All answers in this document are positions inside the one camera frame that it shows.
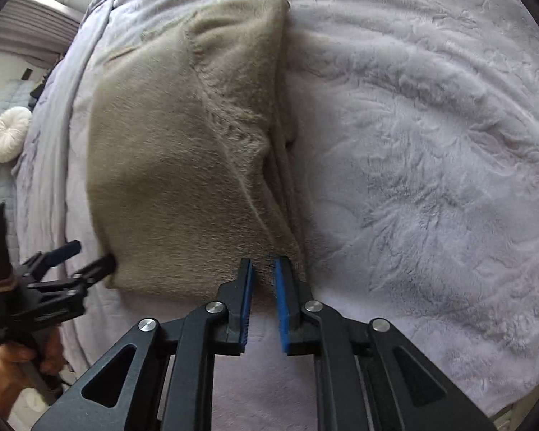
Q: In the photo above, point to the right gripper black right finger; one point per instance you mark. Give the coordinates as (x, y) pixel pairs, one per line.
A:
(369, 376)

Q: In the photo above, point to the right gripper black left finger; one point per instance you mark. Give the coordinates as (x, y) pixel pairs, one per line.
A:
(159, 376)

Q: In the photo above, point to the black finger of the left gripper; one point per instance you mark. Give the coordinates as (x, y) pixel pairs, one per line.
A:
(63, 253)
(97, 270)

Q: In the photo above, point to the tan knitted sweater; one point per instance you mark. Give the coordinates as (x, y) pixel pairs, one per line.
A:
(188, 158)

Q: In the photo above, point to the person's left hand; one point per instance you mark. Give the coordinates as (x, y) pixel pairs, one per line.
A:
(13, 380)

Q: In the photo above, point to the grey quilted headboard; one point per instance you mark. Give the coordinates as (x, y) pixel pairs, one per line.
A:
(15, 93)

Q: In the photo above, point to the round white cushion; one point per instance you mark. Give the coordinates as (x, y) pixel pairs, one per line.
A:
(14, 126)

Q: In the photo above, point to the lavender plush bed blanket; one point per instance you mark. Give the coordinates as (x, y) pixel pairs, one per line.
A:
(416, 166)

